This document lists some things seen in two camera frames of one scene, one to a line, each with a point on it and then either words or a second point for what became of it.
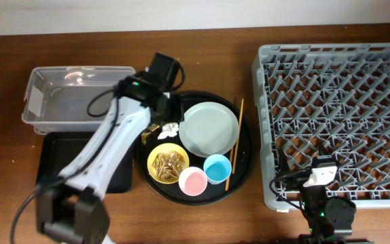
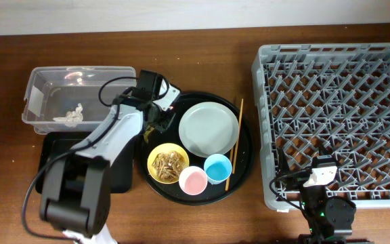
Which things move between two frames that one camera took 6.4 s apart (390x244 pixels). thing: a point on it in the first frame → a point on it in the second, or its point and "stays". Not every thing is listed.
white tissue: (168, 129) → (72, 118)
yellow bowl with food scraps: (166, 161) stays
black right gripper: (296, 180) stays
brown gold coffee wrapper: (144, 134) stays
